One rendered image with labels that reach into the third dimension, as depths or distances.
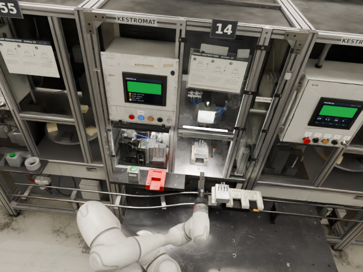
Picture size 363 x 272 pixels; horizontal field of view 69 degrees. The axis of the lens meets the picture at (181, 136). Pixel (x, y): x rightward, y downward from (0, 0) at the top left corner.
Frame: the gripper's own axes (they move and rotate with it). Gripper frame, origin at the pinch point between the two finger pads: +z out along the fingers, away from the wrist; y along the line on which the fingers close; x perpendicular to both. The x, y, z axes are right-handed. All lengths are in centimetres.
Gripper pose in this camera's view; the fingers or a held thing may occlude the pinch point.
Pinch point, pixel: (201, 179)
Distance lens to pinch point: 172.2
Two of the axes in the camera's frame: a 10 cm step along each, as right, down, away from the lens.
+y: 0.7, -7.5, -6.6
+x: -9.9, -1.0, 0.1
